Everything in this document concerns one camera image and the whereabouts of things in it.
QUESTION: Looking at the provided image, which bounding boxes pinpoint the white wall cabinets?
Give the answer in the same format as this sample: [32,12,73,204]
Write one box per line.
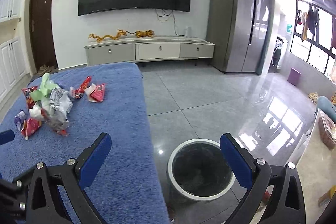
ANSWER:
[0,0,26,101]

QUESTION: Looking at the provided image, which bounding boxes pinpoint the dark brown entrance door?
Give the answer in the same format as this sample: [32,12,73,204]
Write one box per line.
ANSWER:
[29,0,58,69]

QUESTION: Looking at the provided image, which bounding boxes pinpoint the blue shaggy rug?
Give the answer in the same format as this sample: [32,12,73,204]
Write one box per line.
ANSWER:
[1,63,169,223]

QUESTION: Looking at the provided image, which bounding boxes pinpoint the white washing machine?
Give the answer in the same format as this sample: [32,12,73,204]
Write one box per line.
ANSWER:
[269,37,288,73]

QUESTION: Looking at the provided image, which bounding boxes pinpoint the red foil wrapper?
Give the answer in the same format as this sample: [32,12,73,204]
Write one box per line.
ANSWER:
[69,76,92,99]

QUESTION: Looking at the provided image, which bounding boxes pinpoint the red snack chip bag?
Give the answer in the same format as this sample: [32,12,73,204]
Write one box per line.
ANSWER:
[22,86,39,110]

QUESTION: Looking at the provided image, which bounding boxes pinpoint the white-rimmed trash bin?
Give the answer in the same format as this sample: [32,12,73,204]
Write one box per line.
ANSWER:
[167,139,236,202]

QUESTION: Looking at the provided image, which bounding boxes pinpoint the grey double-door refrigerator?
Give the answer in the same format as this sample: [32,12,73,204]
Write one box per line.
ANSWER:
[206,0,270,73]

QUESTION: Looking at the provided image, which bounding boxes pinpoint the red paper box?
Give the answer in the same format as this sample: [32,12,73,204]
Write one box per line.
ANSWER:
[84,84,105,103]

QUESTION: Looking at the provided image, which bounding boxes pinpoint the golden dragon figurine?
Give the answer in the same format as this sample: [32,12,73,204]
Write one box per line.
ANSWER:
[88,29,127,43]

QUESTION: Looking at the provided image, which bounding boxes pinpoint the white grey TV cabinet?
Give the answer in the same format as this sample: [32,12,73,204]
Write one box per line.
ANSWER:
[84,36,215,66]

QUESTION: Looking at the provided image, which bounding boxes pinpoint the purple stool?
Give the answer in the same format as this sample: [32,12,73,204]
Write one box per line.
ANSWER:
[288,68,301,86]

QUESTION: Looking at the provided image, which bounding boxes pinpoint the white marble table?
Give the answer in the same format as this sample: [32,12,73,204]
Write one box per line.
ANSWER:
[288,110,335,223]

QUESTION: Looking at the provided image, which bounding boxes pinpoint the white plastic bag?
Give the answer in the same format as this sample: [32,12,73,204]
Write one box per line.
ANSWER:
[29,104,49,121]

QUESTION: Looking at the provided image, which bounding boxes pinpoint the golden tiger figurine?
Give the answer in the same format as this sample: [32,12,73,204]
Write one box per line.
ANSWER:
[135,30,155,38]

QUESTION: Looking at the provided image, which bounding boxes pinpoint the brown door mat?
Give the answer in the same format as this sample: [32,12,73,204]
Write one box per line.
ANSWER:
[35,65,59,77]

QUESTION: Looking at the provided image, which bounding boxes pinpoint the small purple wrapper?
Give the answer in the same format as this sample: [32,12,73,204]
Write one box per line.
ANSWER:
[14,110,26,131]

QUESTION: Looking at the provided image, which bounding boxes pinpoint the white router on cabinet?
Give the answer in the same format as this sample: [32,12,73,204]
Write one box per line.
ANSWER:
[185,26,191,38]

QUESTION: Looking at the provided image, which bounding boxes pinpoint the hanging laundry clothes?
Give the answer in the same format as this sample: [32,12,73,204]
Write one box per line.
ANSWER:
[295,0,319,42]

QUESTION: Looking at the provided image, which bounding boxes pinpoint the silver printed snack bag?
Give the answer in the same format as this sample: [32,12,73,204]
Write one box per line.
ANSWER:
[41,87,73,136]

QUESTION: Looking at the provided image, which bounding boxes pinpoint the green paper sheet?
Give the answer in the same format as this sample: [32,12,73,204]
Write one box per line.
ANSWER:
[30,73,59,102]

